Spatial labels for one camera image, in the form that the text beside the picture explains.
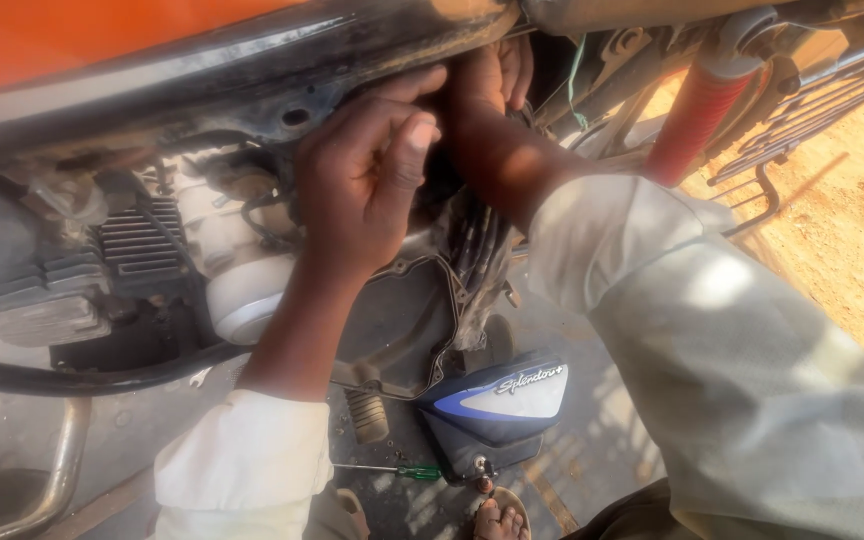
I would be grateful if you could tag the black metal guard rack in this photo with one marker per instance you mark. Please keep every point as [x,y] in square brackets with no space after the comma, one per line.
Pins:
[807,112]

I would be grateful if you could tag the black motorcycle frame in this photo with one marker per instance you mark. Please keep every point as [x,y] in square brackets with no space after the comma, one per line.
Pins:
[237,82]

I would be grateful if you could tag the orange fuel tank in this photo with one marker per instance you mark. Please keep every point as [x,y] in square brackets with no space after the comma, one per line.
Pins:
[87,37]

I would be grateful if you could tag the person's right fingers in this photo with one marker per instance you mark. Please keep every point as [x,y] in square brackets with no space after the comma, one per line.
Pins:
[516,71]

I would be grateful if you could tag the dusty white engine part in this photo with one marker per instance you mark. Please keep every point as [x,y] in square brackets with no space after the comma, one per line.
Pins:
[248,292]

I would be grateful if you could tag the small silver wrench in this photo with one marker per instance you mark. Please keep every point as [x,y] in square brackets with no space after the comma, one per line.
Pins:
[199,376]

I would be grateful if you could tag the red shock absorber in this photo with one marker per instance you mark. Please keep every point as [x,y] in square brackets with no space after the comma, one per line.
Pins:
[691,120]

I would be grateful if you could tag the ribbed rubber foot peg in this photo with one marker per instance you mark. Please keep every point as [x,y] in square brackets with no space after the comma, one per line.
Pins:
[367,416]

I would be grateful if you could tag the chrome bent pipe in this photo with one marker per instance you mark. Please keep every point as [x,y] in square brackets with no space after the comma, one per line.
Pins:
[64,465]

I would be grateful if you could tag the brown sandal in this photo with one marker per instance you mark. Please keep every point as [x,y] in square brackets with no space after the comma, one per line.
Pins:
[516,501]

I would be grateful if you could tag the black curved tube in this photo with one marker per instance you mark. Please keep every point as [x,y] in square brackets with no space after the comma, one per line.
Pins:
[102,379]

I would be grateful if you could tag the person's foot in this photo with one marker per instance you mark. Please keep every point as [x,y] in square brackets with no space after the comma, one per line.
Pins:
[496,523]

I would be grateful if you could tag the finned grey engine cylinder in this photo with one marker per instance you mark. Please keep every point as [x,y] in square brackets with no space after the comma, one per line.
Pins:
[79,285]

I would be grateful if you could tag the black air filter housing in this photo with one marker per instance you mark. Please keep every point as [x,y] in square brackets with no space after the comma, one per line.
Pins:
[398,330]

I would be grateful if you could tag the person's right hand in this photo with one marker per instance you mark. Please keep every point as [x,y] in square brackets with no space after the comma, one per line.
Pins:
[477,79]

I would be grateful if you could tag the blue black side panel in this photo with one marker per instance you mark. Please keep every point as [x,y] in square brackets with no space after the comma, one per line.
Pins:
[492,420]

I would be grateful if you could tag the person's left hand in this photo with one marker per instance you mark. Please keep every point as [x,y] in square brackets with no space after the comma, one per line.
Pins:
[349,187]

